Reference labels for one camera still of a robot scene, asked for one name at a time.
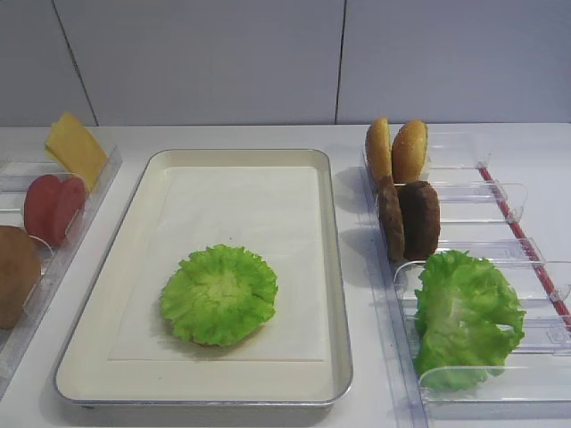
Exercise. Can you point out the red tomato slice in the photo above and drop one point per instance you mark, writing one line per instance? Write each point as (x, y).
(39, 205)
(71, 198)

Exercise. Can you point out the left brown meat patty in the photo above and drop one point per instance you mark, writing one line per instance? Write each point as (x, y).
(391, 219)

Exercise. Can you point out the brown meat patty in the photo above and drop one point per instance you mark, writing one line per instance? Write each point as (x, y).
(420, 210)
(391, 219)

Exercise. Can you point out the green lettuce leaf on tray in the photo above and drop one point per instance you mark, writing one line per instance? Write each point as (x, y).
(219, 296)

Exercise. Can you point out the right brown meat patty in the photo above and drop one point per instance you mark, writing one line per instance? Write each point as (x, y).
(420, 210)

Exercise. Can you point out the green lettuce leaf in rack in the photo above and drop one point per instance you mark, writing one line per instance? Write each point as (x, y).
(469, 319)

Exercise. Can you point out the yellow cheese slice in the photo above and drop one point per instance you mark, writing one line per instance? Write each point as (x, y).
(75, 149)

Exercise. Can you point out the white paper tray liner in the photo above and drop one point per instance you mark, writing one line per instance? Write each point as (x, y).
(273, 212)

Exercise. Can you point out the left golden bun half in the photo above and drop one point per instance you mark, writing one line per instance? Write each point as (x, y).
(378, 145)

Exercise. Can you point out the golden bun half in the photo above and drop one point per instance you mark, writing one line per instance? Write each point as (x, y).
(378, 145)
(409, 152)

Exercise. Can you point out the right golden bun half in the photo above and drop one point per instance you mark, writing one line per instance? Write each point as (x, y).
(409, 152)

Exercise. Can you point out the red strip under rack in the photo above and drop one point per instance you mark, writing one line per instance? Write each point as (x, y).
(528, 249)

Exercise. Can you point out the clear plastic right rack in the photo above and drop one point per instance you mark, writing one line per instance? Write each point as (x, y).
(533, 172)

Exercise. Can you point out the clear plastic rack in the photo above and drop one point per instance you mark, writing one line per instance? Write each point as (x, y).
(533, 172)
(16, 177)

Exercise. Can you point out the brown bun in left rack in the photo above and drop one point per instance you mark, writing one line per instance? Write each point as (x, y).
(20, 270)

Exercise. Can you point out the clear plastic left rack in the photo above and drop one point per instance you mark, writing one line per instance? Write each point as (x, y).
(16, 177)

